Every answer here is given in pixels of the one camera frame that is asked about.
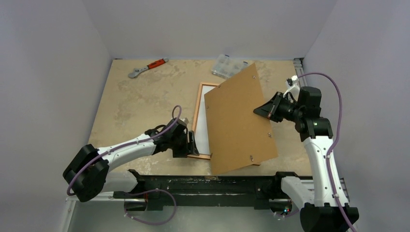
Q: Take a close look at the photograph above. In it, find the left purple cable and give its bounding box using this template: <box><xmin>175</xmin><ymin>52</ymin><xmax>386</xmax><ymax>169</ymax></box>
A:
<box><xmin>66</xmin><ymin>105</ymin><xmax>183</xmax><ymax>226</ymax></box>

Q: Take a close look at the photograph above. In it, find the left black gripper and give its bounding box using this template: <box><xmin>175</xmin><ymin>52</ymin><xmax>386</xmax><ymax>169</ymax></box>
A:
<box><xmin>169</xmin><ymin>130</ymin><xmax>198</xmax><ymax>157</ymax></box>

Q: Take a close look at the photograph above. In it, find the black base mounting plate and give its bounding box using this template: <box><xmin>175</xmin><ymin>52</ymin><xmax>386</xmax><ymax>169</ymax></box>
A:
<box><xmin>113</xmin><ymin>170</ymin><xmax>297</xmax><ymax>211</ymax></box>

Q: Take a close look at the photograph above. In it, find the brown fibreboard backing board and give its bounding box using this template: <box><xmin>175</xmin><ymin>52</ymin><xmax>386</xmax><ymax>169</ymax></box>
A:
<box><xmin>204</xmin><ymin>64</ymin><xmax>278</xmax><ymax>175</ymax></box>

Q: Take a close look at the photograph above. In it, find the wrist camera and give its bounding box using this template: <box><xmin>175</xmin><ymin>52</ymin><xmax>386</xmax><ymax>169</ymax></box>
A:
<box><xmin>178</xmin><ymin>117</ymin><xmax>189</xmax><ymax>127</ymax></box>
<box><xmin>284</xmin><ymin>75</ymin><xmax>301</xmax><ymax>98</ymax></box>

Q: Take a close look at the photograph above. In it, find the clear plastic organizer box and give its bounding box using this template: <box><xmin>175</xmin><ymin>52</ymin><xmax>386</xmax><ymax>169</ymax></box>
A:
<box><xmin>211</xmin><ymin>54</ymin><xmax>249</xmax><ymax>80</ymax></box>

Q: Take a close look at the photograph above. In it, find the photo print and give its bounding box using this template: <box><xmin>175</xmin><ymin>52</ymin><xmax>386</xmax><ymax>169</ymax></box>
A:
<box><xmin>192</xmin><ymin>83</ymin><xmax>218</xmax><ymax>159</ymax></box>

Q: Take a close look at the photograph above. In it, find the red handled adjustable wrench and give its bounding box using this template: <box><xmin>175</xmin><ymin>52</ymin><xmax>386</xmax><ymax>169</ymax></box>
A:
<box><xmin>128</xmin><ymin>58</ymin><xmax>169</xmax><ymax>79</ymax></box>

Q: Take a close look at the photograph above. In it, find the orange wooden picture frame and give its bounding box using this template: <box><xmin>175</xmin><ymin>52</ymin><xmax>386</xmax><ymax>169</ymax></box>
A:
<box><xmin>192</xmin><ymin>83</ymin><xmax>269</xmax><ymax>173</ymax></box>

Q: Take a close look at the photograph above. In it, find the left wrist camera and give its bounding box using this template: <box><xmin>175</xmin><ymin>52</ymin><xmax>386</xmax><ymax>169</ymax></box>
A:
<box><xmin>178</xmin><ymin>117</ymin><xmax>189</xmax><ymax>127</ymax></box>

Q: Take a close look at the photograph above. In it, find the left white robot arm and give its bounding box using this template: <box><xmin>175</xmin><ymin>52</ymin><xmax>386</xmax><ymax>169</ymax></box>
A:
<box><xmin>63</xmin><ymin>118</ymin><xmax>199</xmax><ymax>202</ymax></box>

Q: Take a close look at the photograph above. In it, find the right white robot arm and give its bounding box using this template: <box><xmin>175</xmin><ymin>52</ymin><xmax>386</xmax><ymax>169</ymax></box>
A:
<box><xmin>253</xmin><ymin>87</ymin><xmax>359</xmax><ymax>232</ymax></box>

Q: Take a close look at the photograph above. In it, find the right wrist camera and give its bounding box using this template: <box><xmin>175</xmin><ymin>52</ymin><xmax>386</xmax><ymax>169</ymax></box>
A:
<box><xmin>284</xmin><ymin>75</ymin><xmax>301</xmax><ymax>98</ymax></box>

